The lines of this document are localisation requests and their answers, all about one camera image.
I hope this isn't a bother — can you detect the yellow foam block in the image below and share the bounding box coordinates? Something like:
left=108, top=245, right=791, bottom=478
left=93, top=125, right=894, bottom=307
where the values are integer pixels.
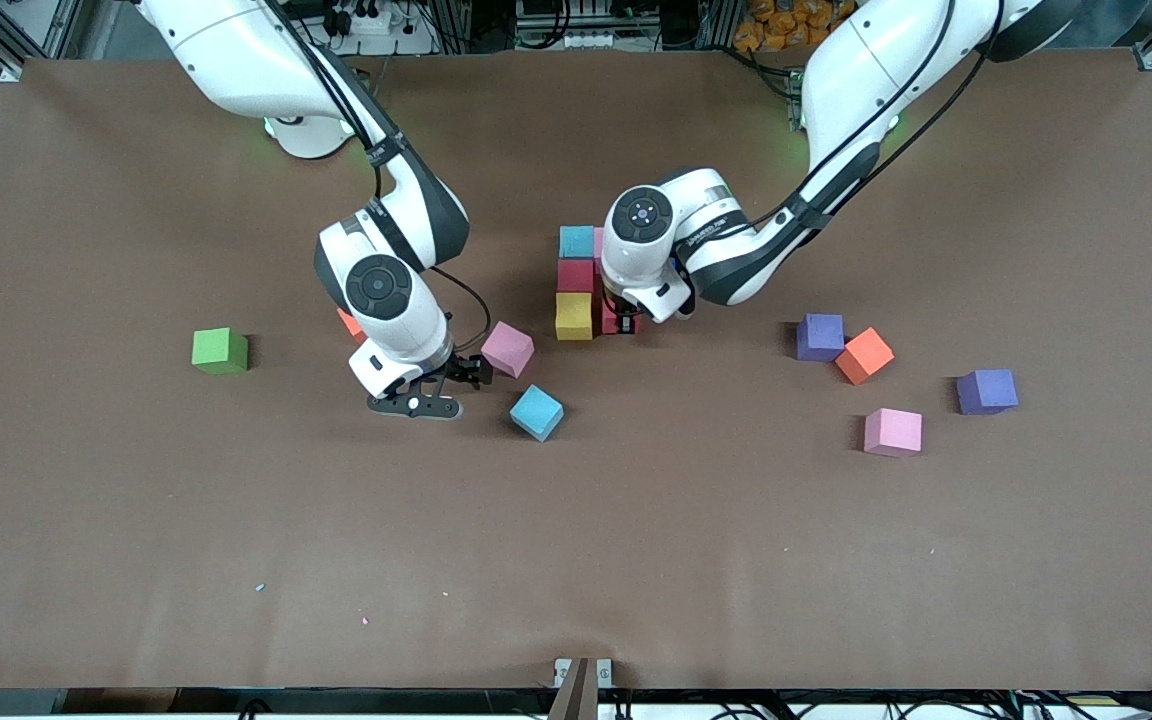
left=555, top=291, right=595, bottom=342

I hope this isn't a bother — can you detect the purple foam block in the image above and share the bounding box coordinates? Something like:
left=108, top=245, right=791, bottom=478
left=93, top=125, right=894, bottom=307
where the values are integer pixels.
left=796, top=313, right=846, bottom=363
left=955, top=368, right=1020, bottom=417

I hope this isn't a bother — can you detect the green foam block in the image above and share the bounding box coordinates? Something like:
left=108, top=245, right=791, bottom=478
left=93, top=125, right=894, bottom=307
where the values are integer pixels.
left=191, top=327, right=250, bottom=377

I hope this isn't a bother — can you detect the pile of orange snack bags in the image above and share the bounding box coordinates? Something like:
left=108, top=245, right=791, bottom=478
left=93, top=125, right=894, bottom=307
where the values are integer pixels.
left=733, top=0, right=852, bottom=53

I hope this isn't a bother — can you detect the black white electronics unit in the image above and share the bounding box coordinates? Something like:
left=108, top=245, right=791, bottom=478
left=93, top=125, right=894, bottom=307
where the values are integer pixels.
left=514, top=0, right=619, bottom=51

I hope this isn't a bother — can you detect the white power strip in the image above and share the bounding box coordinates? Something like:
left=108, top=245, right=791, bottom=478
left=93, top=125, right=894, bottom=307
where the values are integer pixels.
left=321, top=0, right=407, bottom=39

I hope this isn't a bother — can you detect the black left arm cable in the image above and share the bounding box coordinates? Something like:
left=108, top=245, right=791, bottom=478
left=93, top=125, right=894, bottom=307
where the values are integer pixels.
left=736, top=0, right=1007, bottom=241

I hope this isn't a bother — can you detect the metal table edge bracket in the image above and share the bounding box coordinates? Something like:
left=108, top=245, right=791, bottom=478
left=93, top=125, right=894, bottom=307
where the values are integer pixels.
left=548, top=656, right=615, bottom=720

